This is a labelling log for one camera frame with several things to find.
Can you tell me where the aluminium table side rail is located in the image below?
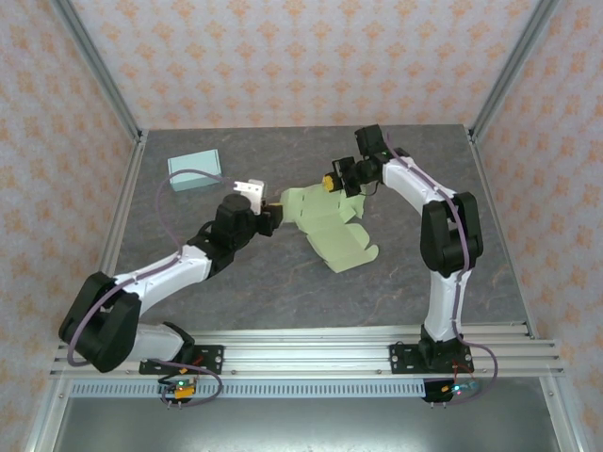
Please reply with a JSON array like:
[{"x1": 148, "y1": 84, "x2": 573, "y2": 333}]
[
  {"x1": 465, "y1": 125, "x2": 539, "y2": 341},
  {"x1": 74, "y1": 129, "x2": 150, "y2": 340}
]

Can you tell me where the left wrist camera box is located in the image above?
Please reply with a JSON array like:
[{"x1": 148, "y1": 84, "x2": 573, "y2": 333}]
[{"x1": 234, "y1": 178, "x2": 266, "y2": 216}]

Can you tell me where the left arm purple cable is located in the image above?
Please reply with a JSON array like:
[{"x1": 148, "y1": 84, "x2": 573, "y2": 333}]
[{"x1": 65, "y1": 168, "x2": 239, "y2": 406}]

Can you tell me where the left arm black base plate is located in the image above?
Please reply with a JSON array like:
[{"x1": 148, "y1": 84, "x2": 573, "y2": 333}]
[{"x1": 139, "y1": 345, "x2": 225, "y2": 376}]

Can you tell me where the slotted grey cable duct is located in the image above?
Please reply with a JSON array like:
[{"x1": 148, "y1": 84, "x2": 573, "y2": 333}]
[{"x1": 69, "y1": 379, "x2": 478, "y2": 399}]

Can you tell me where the grey metal panel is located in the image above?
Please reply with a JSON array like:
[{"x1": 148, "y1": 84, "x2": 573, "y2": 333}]
[{"x1": 51, "y1": 397, "x2": 557, "y2": 452}]

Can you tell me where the aluminium frame leg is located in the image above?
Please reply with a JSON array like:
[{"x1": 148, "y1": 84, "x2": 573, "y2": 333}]
[
  {"x1": 23, "y1": 376, "x2": 72, "y2": 452},
  {"x1": 539, "y1": 376, "x2": 581, "y2": 452}
]

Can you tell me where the aluminium mounting rail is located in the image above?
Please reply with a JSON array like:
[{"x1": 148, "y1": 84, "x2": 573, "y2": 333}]
[{"x1": 49, "y1": 329, "x2": 565, "y2": 379}]

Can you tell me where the aluminium frame post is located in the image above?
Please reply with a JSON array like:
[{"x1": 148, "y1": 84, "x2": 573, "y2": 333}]
[
  {"x1": 49, "y1": 0, "x2": 145, "y2": 142},
  {"x1": 468, "y1": 0, "x2": 564, "y2": 142}
]

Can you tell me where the pale green paper box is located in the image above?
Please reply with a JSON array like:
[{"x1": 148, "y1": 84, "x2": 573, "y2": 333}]
[{"x1": 279, "y1": 184, "x2": 380, "y2": 274}]

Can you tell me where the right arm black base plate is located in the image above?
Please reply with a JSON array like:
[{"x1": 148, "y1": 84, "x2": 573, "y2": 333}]
[{"x1": 389, "y1": 343, "x2": 475, "y2": 376}]

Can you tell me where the light blue paper box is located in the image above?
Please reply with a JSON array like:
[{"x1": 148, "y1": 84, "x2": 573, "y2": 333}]
[{"x1": 168, "y1": 148, "x2": 223, "y2": 193}]

